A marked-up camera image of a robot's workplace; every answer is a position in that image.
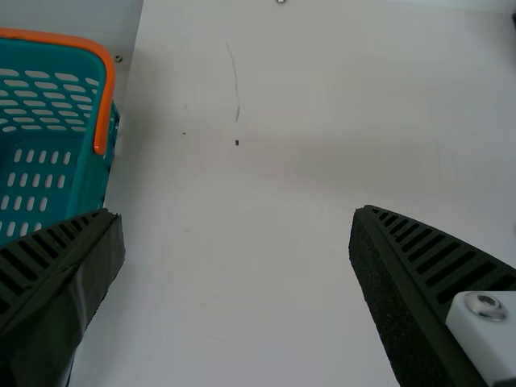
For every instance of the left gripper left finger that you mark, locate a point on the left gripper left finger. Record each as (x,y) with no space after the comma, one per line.
(48,282)

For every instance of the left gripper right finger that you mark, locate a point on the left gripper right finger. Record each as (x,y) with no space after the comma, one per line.
(423,290)

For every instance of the teal shopping basket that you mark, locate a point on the teal shopping basket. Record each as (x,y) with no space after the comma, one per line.
(40,121)

